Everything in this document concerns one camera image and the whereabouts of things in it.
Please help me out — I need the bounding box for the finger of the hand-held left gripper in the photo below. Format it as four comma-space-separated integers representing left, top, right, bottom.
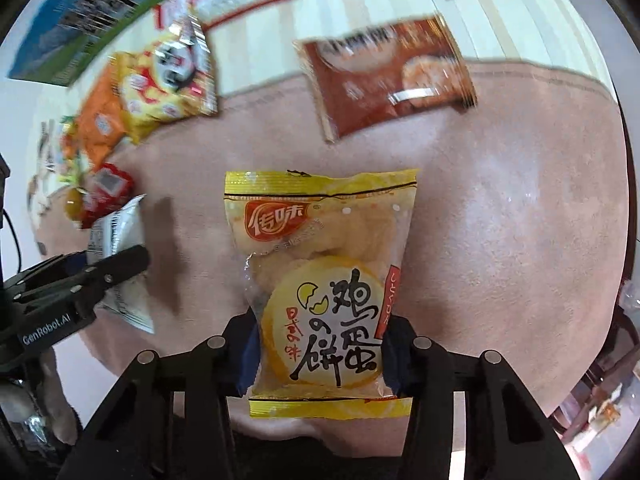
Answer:
5, 253, 89, 291
20, 246, 151, 307

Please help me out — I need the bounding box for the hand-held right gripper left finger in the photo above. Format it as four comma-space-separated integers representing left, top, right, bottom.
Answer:
57, 307, 262, 480

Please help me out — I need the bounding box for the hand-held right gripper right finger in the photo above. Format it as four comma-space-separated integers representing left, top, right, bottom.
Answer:
381, 314, 581, 480

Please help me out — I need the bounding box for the white barcode snack packet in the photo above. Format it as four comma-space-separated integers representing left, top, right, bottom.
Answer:
87, 195, 156, 335

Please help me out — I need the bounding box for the yellow egg cracker packet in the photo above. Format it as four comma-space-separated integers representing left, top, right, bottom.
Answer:
223, 168, 420, 418

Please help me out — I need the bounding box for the cardboard box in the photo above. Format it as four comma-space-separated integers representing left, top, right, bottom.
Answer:
7, 0, 201, 86

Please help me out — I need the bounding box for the red snack packet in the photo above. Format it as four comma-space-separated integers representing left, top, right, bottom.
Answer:
80, 162, 135, 229

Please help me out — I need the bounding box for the colourful candy ball bag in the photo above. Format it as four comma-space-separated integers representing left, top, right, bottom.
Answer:
27, 115, 98, 231

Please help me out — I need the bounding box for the orange snack packet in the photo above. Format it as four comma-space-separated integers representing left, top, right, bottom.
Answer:
75, 62, 132, 171

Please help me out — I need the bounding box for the pink mat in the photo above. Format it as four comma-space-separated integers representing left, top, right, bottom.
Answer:
80, 60, 632, 443

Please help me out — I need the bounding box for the yellow printed snack packet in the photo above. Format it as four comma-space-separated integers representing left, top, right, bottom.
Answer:
112, 15, 221, 146

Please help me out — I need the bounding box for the dark wooden furniture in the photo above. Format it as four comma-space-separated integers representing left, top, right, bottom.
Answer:
555, 305, 637, 441

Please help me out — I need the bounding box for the brown snack packet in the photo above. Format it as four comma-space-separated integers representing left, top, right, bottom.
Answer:
292, 12, 478, 143

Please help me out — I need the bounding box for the striped beige blanket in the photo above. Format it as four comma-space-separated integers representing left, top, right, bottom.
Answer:
210, 0, 608, 98

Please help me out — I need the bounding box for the black cable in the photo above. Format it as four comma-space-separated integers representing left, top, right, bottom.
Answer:
1, 209, 24, 282

